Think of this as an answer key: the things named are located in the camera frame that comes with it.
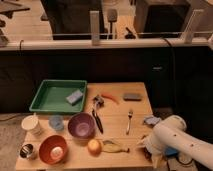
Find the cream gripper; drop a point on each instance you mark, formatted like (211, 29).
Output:
(157, 153)

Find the dark red grape bunch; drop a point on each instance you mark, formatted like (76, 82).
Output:
(147, 153)

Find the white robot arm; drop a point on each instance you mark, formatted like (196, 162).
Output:
(170, 132)

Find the purple bowl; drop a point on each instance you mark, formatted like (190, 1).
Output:
(81, 125)

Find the red bowl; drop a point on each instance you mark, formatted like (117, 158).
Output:
(53, 149)

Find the blue box beside table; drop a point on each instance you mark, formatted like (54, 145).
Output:
(171, 152)

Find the crumpled blue cloth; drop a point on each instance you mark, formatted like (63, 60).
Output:
(151, 120)

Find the yellow banana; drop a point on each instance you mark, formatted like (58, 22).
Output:
(110, 146)

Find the metal fork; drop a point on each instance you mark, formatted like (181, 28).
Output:
(130, 114)

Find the orange apple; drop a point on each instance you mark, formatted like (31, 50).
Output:
(94, 147)

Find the red chili pepper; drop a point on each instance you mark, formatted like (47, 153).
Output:
(108, 96)

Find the blue sponge in tray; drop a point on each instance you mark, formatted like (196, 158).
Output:
(74, 97)

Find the clear blue plastic cup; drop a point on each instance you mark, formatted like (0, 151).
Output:
(56, 122)

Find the green plastic tray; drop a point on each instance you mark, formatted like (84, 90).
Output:
(51, 96)

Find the white paper cup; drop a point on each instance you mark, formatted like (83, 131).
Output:
(31, 124)

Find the black handled garlic press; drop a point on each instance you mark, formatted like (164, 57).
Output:
(97, 103)

